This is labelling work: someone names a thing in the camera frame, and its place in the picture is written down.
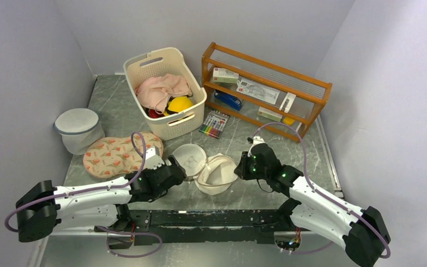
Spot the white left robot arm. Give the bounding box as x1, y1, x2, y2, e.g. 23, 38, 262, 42
16, 157, 186, 243

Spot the yellow small block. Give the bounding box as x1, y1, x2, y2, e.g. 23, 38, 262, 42
282, 117, 295, 126

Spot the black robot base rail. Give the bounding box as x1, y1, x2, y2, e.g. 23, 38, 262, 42
93, 206, 314, 247

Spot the floral pink bra bag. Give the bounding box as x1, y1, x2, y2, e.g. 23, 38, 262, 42
83, 132, 164, 179

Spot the green white box lower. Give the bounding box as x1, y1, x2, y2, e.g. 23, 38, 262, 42
257, 107, 282, 122

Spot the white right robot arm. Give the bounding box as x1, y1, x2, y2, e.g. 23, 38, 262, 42
234, 143, 391, 266

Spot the pack of coloured markers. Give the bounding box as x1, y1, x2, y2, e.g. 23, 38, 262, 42
198, 110, 230, 139

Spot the clear blister pack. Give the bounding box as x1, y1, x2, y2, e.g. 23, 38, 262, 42
236, 77, 280, 105

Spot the pink bra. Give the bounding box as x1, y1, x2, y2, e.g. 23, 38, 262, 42
137, 74, 192, 113

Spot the pink cloth in basket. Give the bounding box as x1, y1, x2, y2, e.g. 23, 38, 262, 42
135, 83, 153, 99

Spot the green white box upper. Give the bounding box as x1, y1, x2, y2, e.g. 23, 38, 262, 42
212, 67, 239, 84

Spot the cream plastic laundry basket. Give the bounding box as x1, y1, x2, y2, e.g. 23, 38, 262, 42
123, 47, 207, 140

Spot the orange wooden shelf rack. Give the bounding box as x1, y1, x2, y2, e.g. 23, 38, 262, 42
201, 42, 332, 141

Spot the white mesh laundry bag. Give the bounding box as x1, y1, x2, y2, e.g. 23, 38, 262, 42
172, 144, 239, 195

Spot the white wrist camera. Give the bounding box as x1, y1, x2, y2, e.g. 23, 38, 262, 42
247, 136, 265, 157
143, 146, 165, 170

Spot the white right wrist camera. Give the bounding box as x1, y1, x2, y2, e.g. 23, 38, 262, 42
247, 136, 265, 157

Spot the yellow bra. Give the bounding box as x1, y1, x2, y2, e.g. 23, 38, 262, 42
163, 96, 193, 116

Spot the blue stapler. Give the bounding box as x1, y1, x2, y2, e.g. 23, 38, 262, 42
214, 90, 242, 111

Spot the green white box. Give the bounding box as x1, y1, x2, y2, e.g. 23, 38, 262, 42
212, 67, 239, 84
257, 107, 282, 122

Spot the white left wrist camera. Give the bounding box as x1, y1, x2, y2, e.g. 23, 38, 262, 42
143, 146, 165, 170

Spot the red garment in basket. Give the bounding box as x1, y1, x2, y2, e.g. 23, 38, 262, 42
146, 109, 165, 118

